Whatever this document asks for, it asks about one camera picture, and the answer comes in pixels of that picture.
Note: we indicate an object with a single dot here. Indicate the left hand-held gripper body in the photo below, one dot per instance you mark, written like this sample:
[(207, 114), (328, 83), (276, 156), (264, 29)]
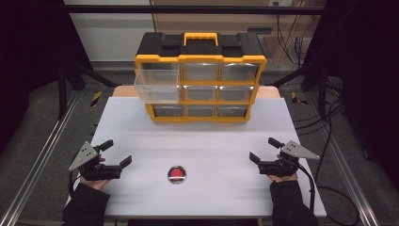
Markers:
[(94, 168)]

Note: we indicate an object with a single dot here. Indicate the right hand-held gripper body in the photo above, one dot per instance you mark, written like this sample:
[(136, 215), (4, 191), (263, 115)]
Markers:
[(284, 163)]

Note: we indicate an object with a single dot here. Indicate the person's left hand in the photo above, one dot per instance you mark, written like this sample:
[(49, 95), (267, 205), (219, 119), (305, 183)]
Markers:
[(94, 183)]

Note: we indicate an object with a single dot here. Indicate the person's right hand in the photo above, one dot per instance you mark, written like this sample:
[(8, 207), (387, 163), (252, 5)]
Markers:
[(284, 178)]

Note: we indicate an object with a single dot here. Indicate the black and yellow hazard tape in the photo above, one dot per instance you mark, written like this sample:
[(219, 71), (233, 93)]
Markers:
[(96, 98), (297, 99)]

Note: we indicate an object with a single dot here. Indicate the white table mat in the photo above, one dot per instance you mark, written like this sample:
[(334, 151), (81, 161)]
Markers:
[(204, 147)]

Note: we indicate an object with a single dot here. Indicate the round red and black tin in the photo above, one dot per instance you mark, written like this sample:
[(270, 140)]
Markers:
[(176, 174)]

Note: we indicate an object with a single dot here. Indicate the wooden table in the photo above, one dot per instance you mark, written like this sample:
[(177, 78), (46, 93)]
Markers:
[(125, 91)]

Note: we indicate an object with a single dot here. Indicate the black metal stand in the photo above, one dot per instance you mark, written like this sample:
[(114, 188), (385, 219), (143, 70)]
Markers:
[(62, 88), (321, 91)]

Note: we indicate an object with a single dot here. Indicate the clear plastic drawer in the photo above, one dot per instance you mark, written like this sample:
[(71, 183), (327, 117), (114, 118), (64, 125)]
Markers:
[(156, 86)]

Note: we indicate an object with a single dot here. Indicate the set of clear drawers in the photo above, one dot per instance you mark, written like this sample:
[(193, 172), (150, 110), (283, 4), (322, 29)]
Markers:
[(219, 84)]

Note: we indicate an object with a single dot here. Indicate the black curtain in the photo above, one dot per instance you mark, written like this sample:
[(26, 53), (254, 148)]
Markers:
[(370, 78), (28, 62)]

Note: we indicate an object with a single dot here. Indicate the yellow and black organizer cabinet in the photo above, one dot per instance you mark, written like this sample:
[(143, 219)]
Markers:
[(200, 47)]

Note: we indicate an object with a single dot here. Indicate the wooden cabinet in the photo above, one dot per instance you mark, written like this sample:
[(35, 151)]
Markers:
[(235, 22)]

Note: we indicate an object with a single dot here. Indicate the black metal crossbar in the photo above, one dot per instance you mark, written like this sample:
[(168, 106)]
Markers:
[(188, 9)]

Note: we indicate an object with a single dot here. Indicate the aluminium floor rail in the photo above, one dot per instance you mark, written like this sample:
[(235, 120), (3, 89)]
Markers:
[(40, 157), (345, 169)]

